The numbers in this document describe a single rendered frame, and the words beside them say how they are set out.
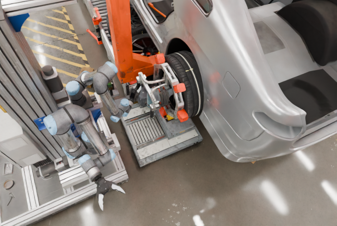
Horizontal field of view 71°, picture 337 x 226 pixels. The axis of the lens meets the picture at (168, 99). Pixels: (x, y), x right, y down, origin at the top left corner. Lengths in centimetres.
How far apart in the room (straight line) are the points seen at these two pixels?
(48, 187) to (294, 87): 269
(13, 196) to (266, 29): 314
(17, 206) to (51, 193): 30
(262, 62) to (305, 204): 210
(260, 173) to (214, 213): 76
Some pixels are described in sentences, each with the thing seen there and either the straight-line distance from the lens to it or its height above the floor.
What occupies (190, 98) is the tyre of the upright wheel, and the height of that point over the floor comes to 103.
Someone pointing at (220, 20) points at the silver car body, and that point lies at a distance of 171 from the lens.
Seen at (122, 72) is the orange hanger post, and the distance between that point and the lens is 262.
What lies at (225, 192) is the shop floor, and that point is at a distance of 292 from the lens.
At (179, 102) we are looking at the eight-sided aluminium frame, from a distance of 209.
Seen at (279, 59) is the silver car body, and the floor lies 98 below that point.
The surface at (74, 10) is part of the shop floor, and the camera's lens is 477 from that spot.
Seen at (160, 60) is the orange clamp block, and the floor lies 109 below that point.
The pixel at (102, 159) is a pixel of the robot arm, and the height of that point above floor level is 115.
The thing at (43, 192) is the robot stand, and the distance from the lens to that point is 276.
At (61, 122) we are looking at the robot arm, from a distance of 153.
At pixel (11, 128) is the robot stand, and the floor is 123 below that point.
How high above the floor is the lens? 272
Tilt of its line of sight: 56 degrees down
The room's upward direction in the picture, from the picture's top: 9 degrees clockwise
